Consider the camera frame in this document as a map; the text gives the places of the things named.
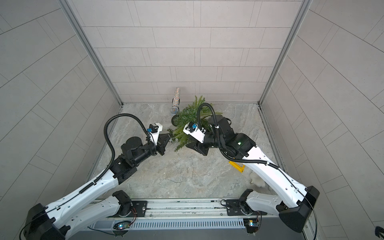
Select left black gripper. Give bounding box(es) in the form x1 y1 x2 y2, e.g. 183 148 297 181
132 132 173 166

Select clear string lights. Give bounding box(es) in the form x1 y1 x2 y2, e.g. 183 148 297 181
164 158 210 184

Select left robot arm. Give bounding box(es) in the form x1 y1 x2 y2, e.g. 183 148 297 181
19 133 172 240

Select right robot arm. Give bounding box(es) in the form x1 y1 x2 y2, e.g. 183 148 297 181
183 115 320 233

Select small green christmas tree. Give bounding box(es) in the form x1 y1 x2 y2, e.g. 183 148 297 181
167 96 212 152

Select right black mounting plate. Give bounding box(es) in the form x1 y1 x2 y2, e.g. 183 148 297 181
220 200 267 216

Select black mounting plate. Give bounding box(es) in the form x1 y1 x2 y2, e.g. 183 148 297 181
220 200 267 216
126 201 148 219

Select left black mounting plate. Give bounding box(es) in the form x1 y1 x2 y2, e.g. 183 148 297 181
126 201 148 219

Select right green circuit board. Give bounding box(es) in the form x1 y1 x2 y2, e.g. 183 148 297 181
243 218 260 234

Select green circuit board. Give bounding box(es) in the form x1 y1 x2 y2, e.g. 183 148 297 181
243 218 260 234
113 221 132 231

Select left green circuit board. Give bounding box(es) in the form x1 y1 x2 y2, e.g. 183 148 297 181
113 221 132 231

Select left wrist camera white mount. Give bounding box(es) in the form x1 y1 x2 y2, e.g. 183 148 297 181
147 123 163 146

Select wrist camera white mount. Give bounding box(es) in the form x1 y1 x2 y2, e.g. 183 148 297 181
183 122 207 143
147 123 163 146

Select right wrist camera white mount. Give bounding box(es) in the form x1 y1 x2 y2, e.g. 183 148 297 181
183 122 207 143

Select yellow plastic triangle frame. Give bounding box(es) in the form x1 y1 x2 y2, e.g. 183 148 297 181
229 161 245 173

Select left black corrugated cable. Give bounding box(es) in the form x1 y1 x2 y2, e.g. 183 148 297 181
77 113 152 194

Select black corrugated cable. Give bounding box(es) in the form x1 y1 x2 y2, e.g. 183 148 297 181
77 113 152 194
196 102 280 169

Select right black corrugated cable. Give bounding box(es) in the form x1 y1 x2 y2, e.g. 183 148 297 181
196 102 280 169

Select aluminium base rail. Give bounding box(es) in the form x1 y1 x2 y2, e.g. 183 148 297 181
53 196 316 240

